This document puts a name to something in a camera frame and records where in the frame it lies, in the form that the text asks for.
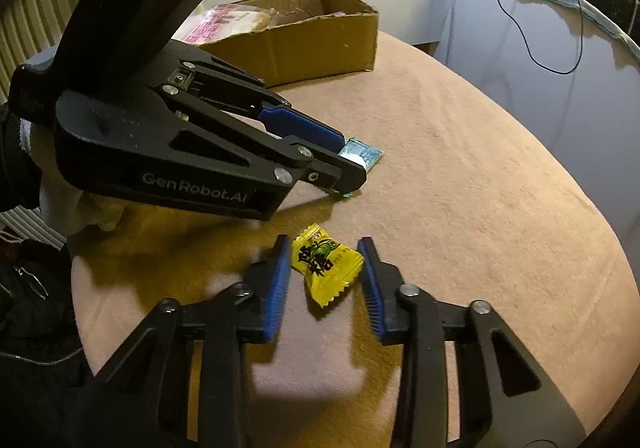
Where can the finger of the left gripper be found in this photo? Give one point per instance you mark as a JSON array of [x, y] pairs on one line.
[[232, 89], [222, 136]]

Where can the brown cardboard box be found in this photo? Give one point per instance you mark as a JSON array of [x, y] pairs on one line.
[[299, 40]]

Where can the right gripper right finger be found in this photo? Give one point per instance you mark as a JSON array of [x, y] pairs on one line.
[[466, 379]]

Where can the yellow candy packet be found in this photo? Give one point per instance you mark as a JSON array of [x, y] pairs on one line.
[[328, 266]]

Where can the teal candy packet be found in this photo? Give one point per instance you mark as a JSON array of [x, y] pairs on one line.
[[360, 152]]

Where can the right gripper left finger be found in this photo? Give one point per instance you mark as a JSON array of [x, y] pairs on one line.
[[179, 379]]

